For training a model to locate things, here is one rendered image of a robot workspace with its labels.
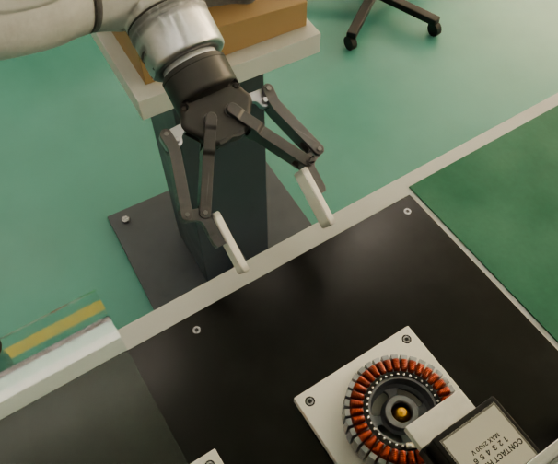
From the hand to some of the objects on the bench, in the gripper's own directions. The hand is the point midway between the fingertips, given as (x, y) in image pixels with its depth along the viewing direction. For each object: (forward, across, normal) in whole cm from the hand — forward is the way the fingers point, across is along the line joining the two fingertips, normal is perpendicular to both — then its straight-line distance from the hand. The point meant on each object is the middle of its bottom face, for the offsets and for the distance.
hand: (279, 232), depth 66 cm
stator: (+22, 0, +6) cm, 23 cm away
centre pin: (+22, 0, +6) cm, 23 cm away
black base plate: (+25, +12, +4) cm, 28 cm away
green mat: (+44, -52, +14) cm, 70 cm away
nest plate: (+23, 0, +5) cm, 23 cm away
